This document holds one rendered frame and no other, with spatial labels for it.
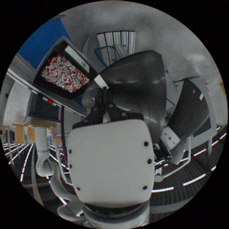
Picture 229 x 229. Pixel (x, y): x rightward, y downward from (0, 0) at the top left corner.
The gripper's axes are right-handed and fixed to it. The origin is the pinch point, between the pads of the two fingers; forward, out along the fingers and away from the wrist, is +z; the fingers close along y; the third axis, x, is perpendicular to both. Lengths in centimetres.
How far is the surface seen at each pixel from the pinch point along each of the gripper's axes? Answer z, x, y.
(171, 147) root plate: -11.6, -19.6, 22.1
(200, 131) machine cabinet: -27, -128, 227
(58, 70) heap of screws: 13.3, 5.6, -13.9
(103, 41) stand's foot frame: 95, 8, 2
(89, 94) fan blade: 4.5, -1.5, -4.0
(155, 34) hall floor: 99, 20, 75
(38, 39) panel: 32, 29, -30
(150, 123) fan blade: -4.0, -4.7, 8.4
